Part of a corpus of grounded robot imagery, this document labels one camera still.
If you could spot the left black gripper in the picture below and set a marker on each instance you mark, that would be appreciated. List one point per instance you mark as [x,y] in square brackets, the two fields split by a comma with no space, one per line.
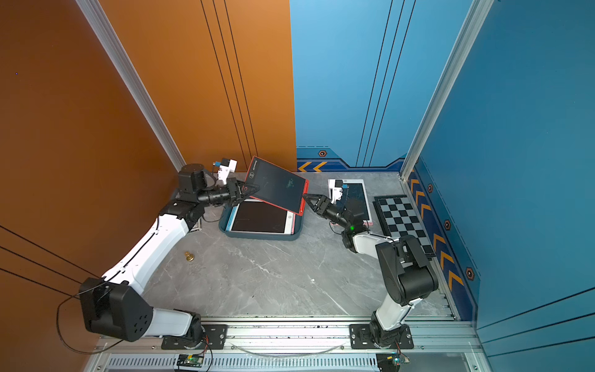
[235,191]

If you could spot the teal storage box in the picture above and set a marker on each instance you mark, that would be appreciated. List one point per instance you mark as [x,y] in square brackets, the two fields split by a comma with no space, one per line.
[259,236]

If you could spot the left green circuit board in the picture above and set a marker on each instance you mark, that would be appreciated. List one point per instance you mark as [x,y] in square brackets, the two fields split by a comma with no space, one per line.
[190,361]

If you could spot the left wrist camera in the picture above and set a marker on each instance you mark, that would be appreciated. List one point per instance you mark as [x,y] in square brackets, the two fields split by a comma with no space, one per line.
[224,168]

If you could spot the red writing tablet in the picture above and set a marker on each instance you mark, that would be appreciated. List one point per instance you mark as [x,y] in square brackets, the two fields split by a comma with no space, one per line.
[277,186]

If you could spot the aluminium front rail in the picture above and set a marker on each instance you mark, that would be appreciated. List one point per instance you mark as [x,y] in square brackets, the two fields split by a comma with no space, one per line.
[442,343]

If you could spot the right aluminium corner post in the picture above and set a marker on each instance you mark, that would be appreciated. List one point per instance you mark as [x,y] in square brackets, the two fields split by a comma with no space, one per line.
[466,38]

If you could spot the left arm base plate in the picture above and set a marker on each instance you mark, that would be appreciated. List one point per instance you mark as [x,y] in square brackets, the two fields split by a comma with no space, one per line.
[201,337]

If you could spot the black grey chessboard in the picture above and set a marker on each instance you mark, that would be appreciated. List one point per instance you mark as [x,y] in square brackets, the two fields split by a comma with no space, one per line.
[398,218]

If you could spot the aluminium corner post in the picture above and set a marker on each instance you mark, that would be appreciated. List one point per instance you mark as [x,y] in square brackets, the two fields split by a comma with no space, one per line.
[466,38]
[112,45]

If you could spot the right green circuit board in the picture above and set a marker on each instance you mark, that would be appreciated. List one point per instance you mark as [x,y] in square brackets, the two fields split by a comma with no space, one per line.
[391,362]

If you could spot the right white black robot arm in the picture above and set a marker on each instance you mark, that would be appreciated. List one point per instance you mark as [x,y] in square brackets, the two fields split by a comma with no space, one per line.
[407,273]

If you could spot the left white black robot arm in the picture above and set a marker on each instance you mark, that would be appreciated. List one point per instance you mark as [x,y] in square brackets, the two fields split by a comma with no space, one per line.
[113,304]

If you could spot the left aluminium corner post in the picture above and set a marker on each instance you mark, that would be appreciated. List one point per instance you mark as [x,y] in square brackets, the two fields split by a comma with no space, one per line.
[112,45]

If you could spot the pink writing tablet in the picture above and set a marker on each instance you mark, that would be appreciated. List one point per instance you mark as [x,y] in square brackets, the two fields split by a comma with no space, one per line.
[356,201]
[253,216]

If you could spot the green circuit board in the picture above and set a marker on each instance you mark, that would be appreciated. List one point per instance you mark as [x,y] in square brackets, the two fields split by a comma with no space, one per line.
[391,362]
[190,361]

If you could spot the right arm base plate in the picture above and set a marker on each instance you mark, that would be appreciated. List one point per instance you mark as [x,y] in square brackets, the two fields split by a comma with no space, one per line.
[371,336]

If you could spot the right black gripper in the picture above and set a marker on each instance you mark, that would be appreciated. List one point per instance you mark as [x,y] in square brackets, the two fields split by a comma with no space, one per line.
[324,207]

